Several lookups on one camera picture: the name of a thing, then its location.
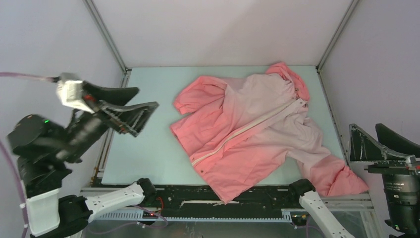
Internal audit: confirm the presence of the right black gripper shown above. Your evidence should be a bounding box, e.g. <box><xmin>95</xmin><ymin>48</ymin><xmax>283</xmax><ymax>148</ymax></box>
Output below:
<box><xmin>347</xmin><ymin>119</ymin><xmax>420</xmax><ymax>230</ymax></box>

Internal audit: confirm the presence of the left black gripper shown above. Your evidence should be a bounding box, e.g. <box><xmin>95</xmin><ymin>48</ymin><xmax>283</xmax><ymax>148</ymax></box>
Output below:
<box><xmin>58</xmin><ymin>79</ymin><xmax>161</xmax><ymax>162</ymax></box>

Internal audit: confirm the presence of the pink zip-up jacket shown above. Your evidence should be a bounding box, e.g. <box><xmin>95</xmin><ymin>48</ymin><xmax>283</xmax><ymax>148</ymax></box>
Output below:
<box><xmin>170</xmin><ymin>62</ymin><xmax>368</xmax><ymax>203</ymax></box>

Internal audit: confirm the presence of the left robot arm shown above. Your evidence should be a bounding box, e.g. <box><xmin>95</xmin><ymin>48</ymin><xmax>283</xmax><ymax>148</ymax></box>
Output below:
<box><xmin>8</xmin><ymin>80</ymin><xmax>158</xmax><ymax>238</ymax></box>

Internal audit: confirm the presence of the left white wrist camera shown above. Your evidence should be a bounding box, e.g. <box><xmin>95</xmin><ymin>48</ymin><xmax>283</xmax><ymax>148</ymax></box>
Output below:
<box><xmin>56</xmin><ymin>72</ymin><xmax>94</xmax><ymax>114</ymax></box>

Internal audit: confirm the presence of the white cable tray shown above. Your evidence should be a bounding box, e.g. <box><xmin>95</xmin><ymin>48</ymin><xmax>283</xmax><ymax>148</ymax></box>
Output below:
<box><xmin>96</xmin><ymin>210</ymin><xmax>309</xmax><ymax>223</ymax></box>

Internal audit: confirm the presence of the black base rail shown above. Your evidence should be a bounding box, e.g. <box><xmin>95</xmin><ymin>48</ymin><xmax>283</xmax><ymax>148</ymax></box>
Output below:
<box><xmin>141</xmin><ymin>185</ymin><xmax>303</xmax><ymax>218</ymax></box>

